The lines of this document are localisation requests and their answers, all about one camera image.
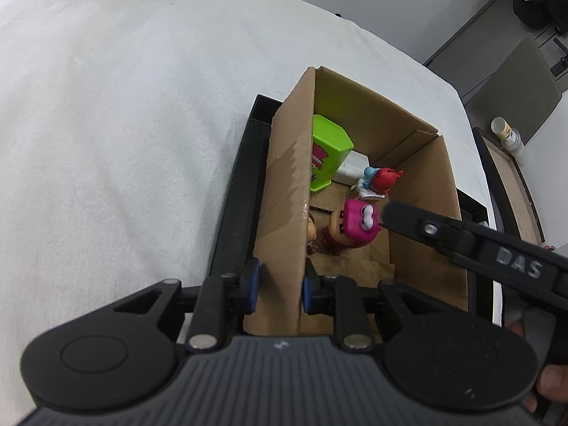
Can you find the brown cardboard box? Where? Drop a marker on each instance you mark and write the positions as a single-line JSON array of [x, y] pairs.
[[391, 137]]

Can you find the red blue small figure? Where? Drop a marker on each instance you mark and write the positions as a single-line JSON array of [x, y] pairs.
[[375, 183]]

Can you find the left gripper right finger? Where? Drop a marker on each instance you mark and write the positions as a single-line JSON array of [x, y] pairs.
[[339, 298]]

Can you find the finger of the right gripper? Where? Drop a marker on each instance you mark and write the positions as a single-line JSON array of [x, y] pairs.
[[452, 238]]

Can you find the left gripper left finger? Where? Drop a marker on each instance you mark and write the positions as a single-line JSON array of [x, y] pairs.
[[221, 305]]

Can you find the black rectangular tray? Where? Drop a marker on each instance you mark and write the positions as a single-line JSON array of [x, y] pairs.
[[238, 226]]

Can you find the brown haired girl figure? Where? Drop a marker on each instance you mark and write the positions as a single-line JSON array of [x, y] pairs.
[[312, 244]]

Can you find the person's right hand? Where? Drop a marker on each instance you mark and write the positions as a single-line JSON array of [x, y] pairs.
[[552, 383]]

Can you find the yellow capped plastic bottle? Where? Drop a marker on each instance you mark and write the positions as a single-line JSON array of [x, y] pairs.
[[509, 137]]

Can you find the white small box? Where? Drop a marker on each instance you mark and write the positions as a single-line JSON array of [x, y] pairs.
[[351, 169]]

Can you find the green hexagonal toy cup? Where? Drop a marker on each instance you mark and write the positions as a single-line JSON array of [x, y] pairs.
[[331, 146]]

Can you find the pink haired doll figure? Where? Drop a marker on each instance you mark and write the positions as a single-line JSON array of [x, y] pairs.
[[355, 225]]

